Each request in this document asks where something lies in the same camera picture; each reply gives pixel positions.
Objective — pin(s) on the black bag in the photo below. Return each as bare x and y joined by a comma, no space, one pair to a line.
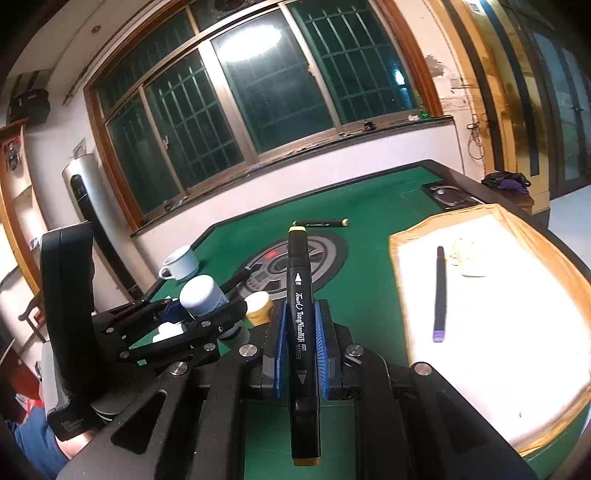
27,106

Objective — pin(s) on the black marker with white print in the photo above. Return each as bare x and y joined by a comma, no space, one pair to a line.
300,323

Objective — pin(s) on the gold framed glass door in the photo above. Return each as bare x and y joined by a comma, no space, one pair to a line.
531,92

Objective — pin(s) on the yellow edged white tray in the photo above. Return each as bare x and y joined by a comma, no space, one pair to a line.
485,346

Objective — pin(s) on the wooden stool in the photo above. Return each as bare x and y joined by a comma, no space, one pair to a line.
521,198

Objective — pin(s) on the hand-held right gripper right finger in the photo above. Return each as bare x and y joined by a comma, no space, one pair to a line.
322,350

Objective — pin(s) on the person's blue jeans leg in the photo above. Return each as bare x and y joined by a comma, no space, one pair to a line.
32,438

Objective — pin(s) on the silver standing air conditioner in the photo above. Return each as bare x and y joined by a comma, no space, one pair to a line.
81,184

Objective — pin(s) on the dark purple cloth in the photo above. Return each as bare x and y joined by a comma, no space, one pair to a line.
505,180

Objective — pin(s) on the black table corner recess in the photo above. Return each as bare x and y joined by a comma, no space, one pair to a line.
466,199

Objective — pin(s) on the tall white plastic bottle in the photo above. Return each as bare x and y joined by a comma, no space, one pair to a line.
201,295

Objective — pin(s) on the black marker cream caps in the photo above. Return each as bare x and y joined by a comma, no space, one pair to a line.
323,223

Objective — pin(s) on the white mug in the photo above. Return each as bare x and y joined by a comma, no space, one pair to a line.
182,265

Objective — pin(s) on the yellow round tin white label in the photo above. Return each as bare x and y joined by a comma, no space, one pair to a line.
258,309

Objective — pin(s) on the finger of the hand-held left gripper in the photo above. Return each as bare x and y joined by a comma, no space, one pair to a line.
138,314
198,339

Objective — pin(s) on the wooden framed barred window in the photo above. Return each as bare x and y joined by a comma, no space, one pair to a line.
277,92

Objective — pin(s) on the black marker purple cap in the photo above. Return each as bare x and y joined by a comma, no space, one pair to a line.
441,295

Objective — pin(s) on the small black windowsill item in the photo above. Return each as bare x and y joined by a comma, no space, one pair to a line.
368,124

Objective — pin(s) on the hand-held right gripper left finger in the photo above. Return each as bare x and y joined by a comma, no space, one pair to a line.
280,350

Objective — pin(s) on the pale yellow cartoon tin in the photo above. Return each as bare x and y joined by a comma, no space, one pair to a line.
471,263

